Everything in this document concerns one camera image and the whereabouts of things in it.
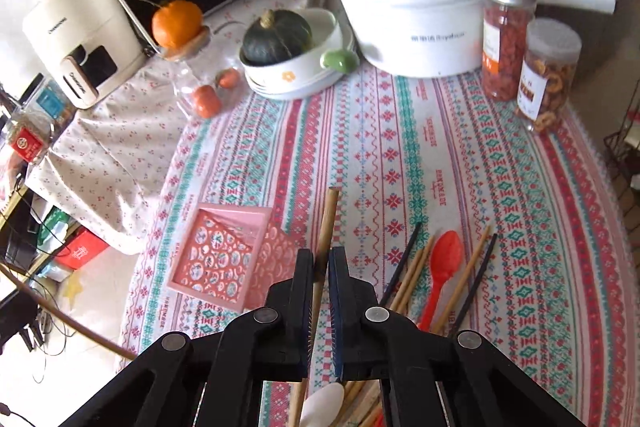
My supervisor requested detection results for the red plastic spoon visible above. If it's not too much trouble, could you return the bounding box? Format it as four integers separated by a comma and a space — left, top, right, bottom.
418, 230, 463, 332

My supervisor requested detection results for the pink perforated utensil holder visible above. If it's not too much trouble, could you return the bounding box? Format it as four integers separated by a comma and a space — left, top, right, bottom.
167, 204, 297, 312

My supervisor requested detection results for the white plastic spoon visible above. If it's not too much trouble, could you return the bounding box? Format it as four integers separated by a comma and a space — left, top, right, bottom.
299, 383, 345, 427

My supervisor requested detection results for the black chopstick gold band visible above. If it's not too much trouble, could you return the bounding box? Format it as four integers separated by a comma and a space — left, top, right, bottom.
380, 222, 422, 307

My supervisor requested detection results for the red box on floor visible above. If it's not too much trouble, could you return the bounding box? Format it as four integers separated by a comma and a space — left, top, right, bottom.
55, 229, 108, 270

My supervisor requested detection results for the striped patterned tablecloth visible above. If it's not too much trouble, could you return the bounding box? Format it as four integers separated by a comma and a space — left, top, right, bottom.
122, 65, 639, 426

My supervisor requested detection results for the floral white cloth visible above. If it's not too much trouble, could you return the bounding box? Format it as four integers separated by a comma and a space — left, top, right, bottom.
26, 0, 341, 255

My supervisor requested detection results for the clear container with blue label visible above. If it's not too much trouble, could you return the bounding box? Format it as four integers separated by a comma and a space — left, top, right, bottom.
2, 75, 76, 165

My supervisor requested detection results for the glass jar with wooden lid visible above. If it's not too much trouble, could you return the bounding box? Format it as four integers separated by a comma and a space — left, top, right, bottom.
162, 22, 244, 120

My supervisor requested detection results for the jar of dried fruit rings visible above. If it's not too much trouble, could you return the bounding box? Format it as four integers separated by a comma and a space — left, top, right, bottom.
516, 17, 582, 133

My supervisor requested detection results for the cream air fryer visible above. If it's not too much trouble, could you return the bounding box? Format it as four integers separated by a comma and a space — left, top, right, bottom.
38, 0, 145, 109

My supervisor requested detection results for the orange tangerine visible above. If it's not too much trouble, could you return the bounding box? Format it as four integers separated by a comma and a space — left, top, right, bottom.
142, 0, 203, 50

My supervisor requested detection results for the dark green squash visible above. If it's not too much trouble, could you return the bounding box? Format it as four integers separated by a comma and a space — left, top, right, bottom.
241, 10, 314, 66

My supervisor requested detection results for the jar of red dried fruit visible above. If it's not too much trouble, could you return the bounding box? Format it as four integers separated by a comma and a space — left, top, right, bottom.
482, 0, 537, 102

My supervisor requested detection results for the black wire rack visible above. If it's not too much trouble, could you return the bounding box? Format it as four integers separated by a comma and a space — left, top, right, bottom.
603, 81, 639, 181

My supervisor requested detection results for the white bowl with green handle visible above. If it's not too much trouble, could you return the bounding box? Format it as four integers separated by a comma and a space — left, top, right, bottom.
239, 8, 359, 101

